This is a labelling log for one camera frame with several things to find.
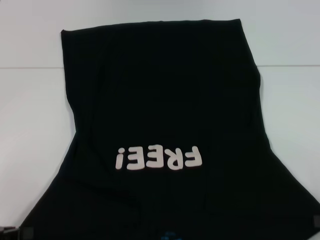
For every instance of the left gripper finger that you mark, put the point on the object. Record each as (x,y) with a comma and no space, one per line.
(26,226)

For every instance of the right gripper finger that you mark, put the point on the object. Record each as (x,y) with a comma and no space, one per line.
(316,220)

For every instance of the black t-shirt with FREE print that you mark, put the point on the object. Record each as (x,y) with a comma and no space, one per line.
(160,100)

